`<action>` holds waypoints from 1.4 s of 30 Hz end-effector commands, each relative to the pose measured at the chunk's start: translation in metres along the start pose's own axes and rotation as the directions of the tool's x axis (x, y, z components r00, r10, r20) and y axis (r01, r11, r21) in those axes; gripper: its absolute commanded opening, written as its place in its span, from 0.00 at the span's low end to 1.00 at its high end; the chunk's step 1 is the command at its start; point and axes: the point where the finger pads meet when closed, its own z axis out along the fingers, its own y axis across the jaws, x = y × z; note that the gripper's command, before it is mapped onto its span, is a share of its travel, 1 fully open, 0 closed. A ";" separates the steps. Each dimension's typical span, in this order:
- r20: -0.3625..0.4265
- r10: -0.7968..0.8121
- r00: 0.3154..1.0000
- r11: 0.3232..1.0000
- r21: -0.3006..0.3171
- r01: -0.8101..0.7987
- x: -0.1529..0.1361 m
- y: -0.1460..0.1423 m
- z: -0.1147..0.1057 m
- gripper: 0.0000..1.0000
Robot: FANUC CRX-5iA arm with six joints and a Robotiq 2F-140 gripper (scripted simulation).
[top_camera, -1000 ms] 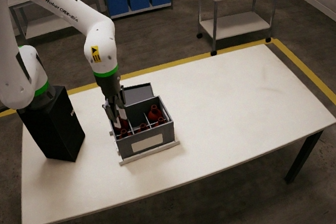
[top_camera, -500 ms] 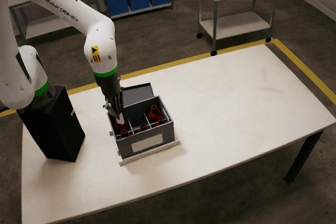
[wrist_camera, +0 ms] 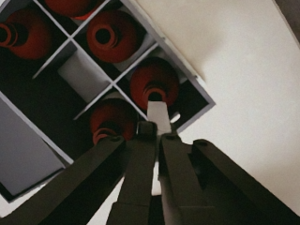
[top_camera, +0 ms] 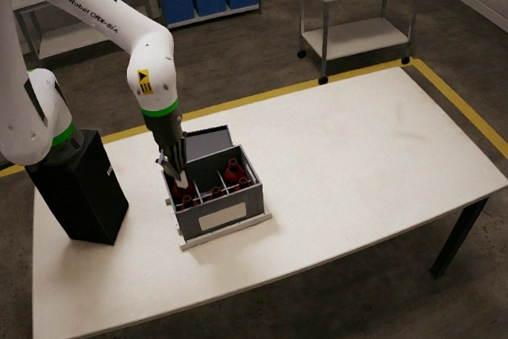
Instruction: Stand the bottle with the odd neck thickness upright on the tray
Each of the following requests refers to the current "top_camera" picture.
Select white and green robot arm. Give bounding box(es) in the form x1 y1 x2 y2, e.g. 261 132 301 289
0 0 183 172

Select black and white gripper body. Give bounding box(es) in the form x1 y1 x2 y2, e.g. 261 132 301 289
152 124 183 156

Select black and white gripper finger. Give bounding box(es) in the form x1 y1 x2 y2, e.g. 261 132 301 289
176 131 188 186
156 146 187 189

